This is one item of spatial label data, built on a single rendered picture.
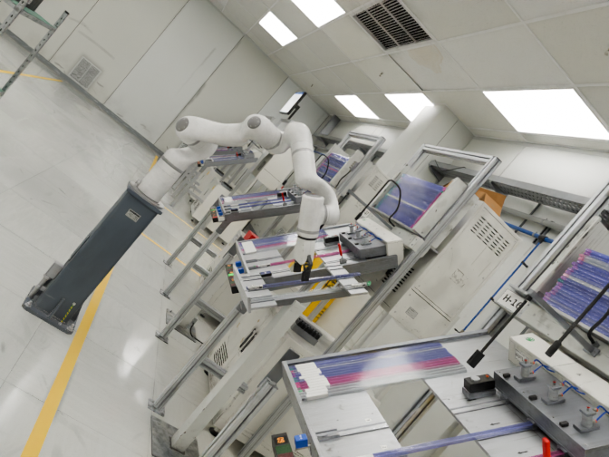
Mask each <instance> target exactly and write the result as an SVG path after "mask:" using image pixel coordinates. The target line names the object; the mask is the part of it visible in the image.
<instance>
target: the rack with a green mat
mask: <svg viewBox="0 0 609 457"><path fill-rule="evenodd" d="M3 1H4V2H5V3H7V4H8V5H9V6H11V7H12V8H13V9H14V10H13V11H12V12H11V13H10V15H9V16H7V17H6V19H5V20H4V21H3V23H2V24H1V25H0V37H1V36H2V35H3V34H4V32H5V31H6V30H7V28H8V27H9V26H10V25H11V23H12V22H13V21H14V20H15V18H16V17H17V16H18V15H19V14H20V15H23V16H25V17H27V18H29V19H30V20H32V21H34V22H36V23H38V24H40V25H41V26H43V27H45V28H47V29H49V31H48V32H47V34H46V35H45V36H44V37H43V39H42V40H41V41H40V42H39V44H38V45H37V46H36V47H35V48H34V49H33V50H32V52H31V53H30V54H29V55H28V57H27V58H26V59H25V60H24V62H23V63H22V64H21V65H20V67H19V68H18V69H17V70H16V72H15V73H14V74H13V75H12V77H11V78H10V79H9V80H8V82H7V83H6V84H5V86H4V87H3V88H2V89H1V88H0V99H1V98H2V97H3V95H4V94H5V93H6V92H7V90H8V89H9V88H10V87H11V85H12V84H13V83H14V82H15V80H16V79H17V78H18V77H19V75H20V74H21V73H22V72H23V70H24V69H25V68H26V66H27V65H28V64H29V63H30V62H31V61H32V60H33V59H34V57H35V56H36V55H37V54H38V52H39V51H40V50H41V49H42V47H43V46H44V45H45V44H46V42H47V41H48V40H49V39H50V37H51V36H52V35H53V33H54V32H55V31H56V30H57V29H58V27H59V26H60V25H61V24H62V22H63V21H64V20H65V18H66V17H67V16H68V15H69V13H68V12H67V11H66V10H65V11H64V12H63V14H62V15H61V16H60V17H59V19H58V20H57V21H56V22H55V24H54V25H51V24H49V23H48V22H47V21H46V20H45V19H43V18H42V17H41V16H40V15H39V14H37V13H36V12H35V11H32V10H30V9H29V8H27V7H26V5H27V4H28V3H29V2H30V0H21V1H20V2H19V3H18V2H17V1H15V0H3Z"/></svg>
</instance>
